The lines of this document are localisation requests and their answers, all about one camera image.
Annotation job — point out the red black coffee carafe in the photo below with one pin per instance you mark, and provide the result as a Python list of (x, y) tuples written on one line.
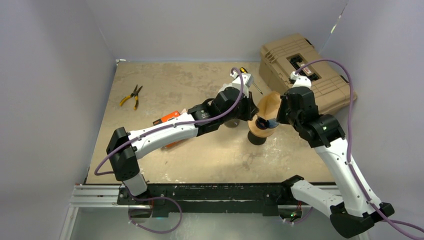
[(255, 140)]

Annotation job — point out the grey glass carafe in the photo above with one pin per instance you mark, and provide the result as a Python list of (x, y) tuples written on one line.
[(232, 123)]

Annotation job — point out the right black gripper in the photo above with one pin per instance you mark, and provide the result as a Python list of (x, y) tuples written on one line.
[(280, 116)]

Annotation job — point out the yellow black screwdriver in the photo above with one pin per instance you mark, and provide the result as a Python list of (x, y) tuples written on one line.
[(243, 70)]

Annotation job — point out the tan plastic tool case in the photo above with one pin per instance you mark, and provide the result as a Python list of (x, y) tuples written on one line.
[(294, 52)]

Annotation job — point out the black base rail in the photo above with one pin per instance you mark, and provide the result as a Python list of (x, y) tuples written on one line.
[(266, 199)]

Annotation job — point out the blue glass dripper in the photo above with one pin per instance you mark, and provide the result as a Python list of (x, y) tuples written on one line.
[(264, 124)]

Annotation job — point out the brown paper coffee filter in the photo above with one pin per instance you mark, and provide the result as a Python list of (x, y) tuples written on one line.
[(269, 106)]

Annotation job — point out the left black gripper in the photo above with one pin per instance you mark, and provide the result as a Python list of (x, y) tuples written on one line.
[(251, 109)]

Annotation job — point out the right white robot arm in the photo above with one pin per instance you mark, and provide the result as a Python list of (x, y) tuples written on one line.
[(357, 208)]

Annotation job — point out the yellow handled pliers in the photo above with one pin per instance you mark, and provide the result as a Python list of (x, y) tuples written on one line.
[(135, 95)]

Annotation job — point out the orange coffee filter box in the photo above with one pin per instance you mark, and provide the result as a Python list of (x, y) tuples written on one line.
[(168, 117)]

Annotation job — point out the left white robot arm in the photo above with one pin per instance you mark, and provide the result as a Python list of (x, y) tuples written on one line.
[(125, 148)]

